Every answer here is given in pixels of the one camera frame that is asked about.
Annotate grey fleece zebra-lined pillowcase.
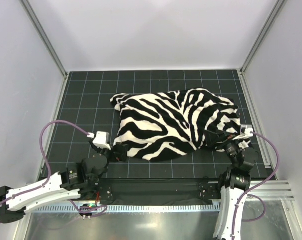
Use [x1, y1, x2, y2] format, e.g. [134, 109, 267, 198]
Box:
[110, 87, 241, 162]

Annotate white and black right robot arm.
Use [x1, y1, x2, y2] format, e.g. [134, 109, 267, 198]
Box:
[204, 126, 259, 240]

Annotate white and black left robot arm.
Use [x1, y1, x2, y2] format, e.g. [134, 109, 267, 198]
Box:
[0, 141, 128, 224]

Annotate black gridded cutting mat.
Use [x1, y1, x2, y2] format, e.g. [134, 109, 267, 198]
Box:
[35, 69, 276, 180]

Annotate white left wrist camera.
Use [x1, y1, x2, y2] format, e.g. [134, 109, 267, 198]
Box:
[87, 131, 111, 150]

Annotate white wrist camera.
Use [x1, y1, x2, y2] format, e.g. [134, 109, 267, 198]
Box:
[87, 131, 111, 150]
[233, 124, 253, 140]

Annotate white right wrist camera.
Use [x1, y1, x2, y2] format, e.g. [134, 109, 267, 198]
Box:
[233, 124, 253, 140]

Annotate aluminium front frame profile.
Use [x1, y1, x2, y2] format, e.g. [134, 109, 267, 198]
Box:
[20, 181, 295, 204]

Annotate slotted grey cable duct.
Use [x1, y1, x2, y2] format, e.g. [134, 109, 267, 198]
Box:
[33, 202, 220, 214]

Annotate right aluminium frame post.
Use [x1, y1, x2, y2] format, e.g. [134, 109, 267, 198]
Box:
[240, 0, 287, 75]

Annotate aluminium frame post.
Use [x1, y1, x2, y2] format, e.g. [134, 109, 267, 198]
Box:
[19, 0, 68, 78]
[240, 0, 287, 75]

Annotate left aluminium frame post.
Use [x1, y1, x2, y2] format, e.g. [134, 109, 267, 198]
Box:
[19, 0, 68, 78]

